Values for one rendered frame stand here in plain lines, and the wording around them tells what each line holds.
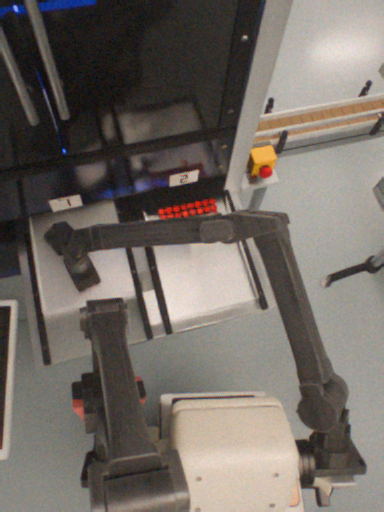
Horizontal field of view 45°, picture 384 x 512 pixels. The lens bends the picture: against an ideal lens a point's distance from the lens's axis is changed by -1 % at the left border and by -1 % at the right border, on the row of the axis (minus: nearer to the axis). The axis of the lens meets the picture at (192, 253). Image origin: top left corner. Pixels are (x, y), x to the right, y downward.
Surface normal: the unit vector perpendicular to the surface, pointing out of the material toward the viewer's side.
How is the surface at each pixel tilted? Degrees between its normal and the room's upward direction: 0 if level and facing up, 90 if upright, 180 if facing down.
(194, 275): 0
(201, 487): 47
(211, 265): 0
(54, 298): 0
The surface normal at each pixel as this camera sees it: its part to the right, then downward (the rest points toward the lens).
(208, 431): 0.01, -0.91
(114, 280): 0.05, -0.39
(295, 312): -0.44, 0.20
